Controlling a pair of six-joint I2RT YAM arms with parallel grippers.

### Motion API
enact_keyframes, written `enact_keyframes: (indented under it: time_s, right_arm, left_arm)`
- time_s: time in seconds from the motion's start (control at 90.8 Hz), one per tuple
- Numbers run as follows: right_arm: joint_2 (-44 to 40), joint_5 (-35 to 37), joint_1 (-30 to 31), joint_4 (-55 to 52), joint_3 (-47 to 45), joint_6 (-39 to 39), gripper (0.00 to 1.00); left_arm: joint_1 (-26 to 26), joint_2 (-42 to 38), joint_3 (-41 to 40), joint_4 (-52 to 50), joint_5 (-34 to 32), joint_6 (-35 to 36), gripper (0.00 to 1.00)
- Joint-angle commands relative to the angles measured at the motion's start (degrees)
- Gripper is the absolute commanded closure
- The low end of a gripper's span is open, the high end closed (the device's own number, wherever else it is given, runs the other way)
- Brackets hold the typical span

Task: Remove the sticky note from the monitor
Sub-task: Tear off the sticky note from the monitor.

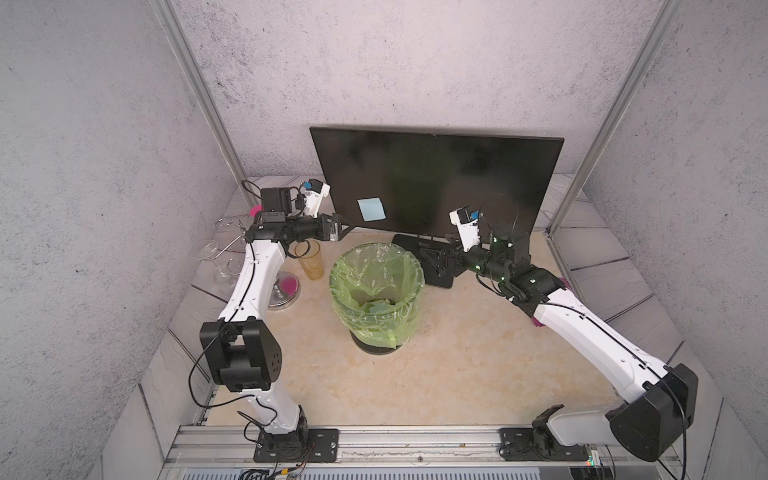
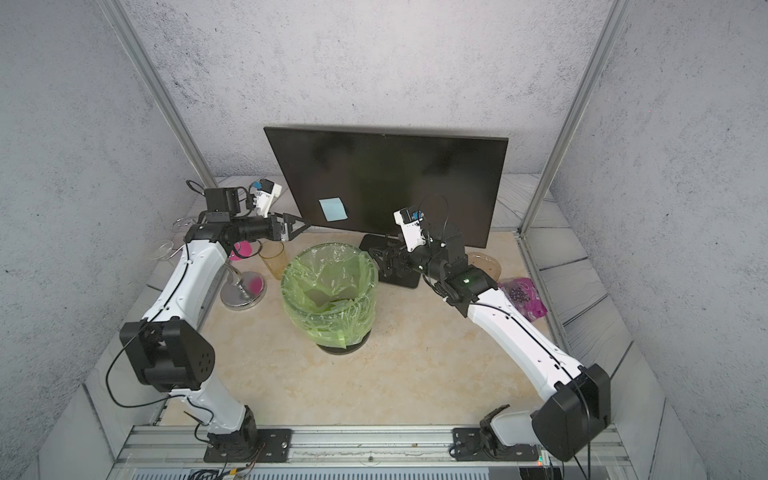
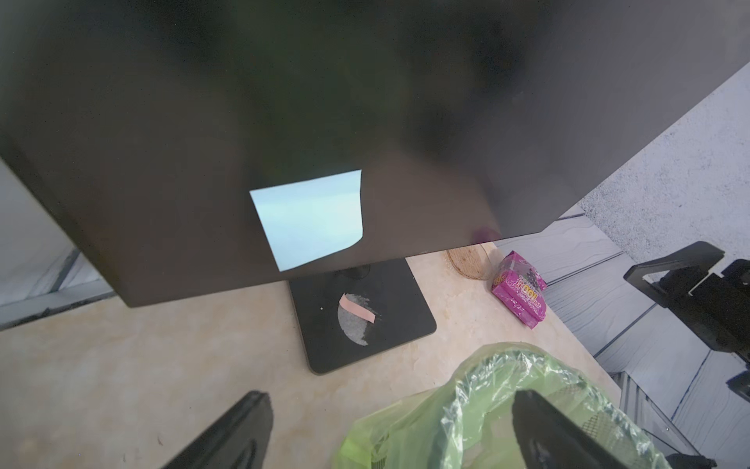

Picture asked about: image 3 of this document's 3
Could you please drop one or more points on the brown glass dish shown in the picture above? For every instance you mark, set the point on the brown glass dish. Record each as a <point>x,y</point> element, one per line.
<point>474,261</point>

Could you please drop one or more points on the black computer monitor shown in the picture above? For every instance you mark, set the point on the black computer monitor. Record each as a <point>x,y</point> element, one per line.
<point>141,127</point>

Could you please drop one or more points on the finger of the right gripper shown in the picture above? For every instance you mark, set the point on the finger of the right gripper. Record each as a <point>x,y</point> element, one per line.
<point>670,280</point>

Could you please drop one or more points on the mesh bin green bag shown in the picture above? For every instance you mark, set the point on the mesh bin green bag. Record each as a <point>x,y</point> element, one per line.
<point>467,422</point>

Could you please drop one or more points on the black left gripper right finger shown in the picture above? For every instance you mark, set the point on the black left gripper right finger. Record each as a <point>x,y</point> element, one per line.
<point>548,439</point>

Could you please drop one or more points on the purple snack packet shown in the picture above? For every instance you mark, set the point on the purple snack packet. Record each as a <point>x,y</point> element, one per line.
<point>519,287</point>

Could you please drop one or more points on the pink sticky note strip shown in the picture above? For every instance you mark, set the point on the pink sticky note strip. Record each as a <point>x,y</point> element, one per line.
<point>357,310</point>

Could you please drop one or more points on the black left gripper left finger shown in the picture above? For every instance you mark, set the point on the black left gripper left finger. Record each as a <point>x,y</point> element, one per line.
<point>238,439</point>

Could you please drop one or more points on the blue sticky note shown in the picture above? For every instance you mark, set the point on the blue sticky note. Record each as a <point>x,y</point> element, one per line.
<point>309,220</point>

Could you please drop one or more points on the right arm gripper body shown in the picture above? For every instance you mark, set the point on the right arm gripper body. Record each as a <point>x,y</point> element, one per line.
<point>724,321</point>

